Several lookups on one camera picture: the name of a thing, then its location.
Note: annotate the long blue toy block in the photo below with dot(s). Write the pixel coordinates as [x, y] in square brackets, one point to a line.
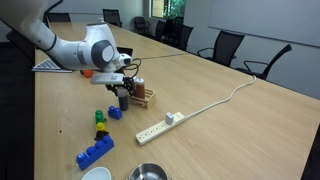
[95, 152]

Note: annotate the green yellow toy car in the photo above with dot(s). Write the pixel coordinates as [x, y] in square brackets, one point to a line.
[100, 126]

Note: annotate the white plug adapter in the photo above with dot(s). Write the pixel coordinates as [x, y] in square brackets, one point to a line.
[169, 118]

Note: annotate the white mug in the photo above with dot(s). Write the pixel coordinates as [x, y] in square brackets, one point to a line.
[97, 174]

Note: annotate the wall whiteboard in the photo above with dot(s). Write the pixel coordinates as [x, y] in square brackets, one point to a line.
[266, 20]

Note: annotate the steel bowl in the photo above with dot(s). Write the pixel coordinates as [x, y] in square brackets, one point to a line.
[148, 172]

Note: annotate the window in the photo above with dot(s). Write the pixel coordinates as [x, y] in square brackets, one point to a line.
[168, 8]

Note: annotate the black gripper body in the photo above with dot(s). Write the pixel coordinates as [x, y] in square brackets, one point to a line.
[123, 84]

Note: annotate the small blue toy block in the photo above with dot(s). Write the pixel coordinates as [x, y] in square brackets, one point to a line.
[115, 113]

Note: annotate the cream power strip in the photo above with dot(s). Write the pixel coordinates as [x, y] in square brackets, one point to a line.
[156, 130]

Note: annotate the black office chair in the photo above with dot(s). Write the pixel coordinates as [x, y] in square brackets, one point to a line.
[160, 30]
[183, 37]
[270, 63]
[224, 46]
[60, 17]
[141, 25]
[18, 43]
[112, 16]

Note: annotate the red sauce squeeze bottle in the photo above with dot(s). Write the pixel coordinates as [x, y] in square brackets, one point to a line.
[140, 90]

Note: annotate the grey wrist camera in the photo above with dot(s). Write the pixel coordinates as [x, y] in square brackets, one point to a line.
[107, 78]

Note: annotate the orange cup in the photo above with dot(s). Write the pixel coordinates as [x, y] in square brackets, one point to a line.
[88, 73]

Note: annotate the black tablet stand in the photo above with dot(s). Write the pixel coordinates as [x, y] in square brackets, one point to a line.
[126, 50]

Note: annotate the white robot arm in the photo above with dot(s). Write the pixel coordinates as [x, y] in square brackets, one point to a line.
[83, 50]

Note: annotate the dark sauce squeeze bottle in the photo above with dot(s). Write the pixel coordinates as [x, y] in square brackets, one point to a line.
[123, 101]

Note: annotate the green toy block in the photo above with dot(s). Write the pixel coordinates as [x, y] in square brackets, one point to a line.
[99, 116]

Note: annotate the small wooden crate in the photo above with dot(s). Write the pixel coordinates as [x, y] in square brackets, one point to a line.
[146, 100]

